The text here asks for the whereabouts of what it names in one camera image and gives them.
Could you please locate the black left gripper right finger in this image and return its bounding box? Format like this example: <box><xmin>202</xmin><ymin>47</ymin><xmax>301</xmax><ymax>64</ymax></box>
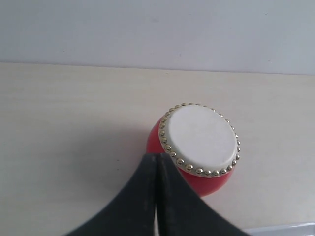
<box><xmin>156</xmin><ymin>154</ymin><xmax>247</xmax><ymax>236</ymax></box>

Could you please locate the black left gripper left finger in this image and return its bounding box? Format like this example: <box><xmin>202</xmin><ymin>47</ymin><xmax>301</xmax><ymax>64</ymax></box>
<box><xmin>67</xmin><ymin>154</ymin><xmax>157</xmax><ymax>236</ymax></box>

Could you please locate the small red drum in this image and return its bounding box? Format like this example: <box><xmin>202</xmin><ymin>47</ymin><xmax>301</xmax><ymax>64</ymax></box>
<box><xmin>146</xmin><ymin>103</ymin><xmax>240</xmax><ymax>197</ymax></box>

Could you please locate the white rectangular tray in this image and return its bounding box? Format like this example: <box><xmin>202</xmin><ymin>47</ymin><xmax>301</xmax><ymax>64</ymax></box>
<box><xmin>244</xmin><ymin>222</ymin><xmax>315</xmax><ymax>236</ymax></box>

